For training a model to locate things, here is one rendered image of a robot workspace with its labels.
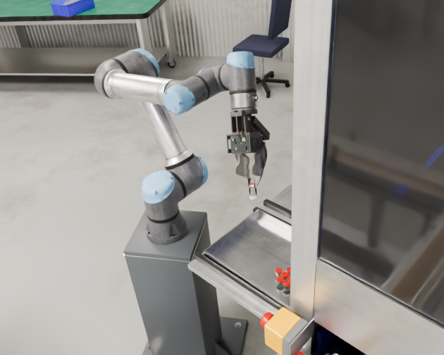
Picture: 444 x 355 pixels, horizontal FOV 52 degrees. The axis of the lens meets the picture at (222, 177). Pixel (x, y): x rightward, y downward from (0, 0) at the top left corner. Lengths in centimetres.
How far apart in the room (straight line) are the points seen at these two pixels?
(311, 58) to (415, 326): 52
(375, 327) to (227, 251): 61
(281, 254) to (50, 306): 159
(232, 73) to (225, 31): 414
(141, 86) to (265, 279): 66
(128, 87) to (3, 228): 214
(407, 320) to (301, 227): 25
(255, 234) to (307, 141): 74
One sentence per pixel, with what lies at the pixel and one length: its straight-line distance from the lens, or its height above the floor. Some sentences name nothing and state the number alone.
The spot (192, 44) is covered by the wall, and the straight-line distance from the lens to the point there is 552.
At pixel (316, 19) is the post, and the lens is 72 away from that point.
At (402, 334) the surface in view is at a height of 114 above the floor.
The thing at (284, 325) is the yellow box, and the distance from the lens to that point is 108.
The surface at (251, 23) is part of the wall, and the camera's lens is 529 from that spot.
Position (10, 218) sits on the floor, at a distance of 343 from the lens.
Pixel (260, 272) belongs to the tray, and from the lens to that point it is 139.
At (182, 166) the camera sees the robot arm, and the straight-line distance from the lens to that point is 160.
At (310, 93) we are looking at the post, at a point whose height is 158.
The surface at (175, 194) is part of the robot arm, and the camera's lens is 157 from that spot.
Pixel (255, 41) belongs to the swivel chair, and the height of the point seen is 46.
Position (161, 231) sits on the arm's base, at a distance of 162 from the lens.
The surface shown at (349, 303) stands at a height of 114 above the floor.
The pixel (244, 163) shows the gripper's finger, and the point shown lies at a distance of 128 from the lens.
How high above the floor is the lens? 190
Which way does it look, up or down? 35 degrees down
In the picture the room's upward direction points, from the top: 5 degrees counter-clockwise
